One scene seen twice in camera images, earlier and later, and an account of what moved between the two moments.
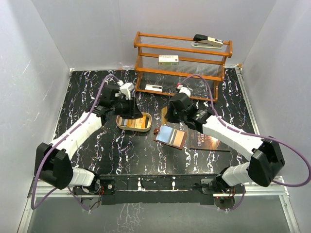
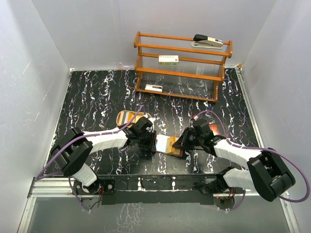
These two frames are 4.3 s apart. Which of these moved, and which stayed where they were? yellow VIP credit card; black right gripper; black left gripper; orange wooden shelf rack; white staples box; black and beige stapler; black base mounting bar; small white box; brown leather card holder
Moved: black left gripper; yellow VIP credit card; black right gripper; brown leather card holder
Stayed: black base mounting bar; black and beige stapler; small white box; white staples box; orange wooden shelf rack
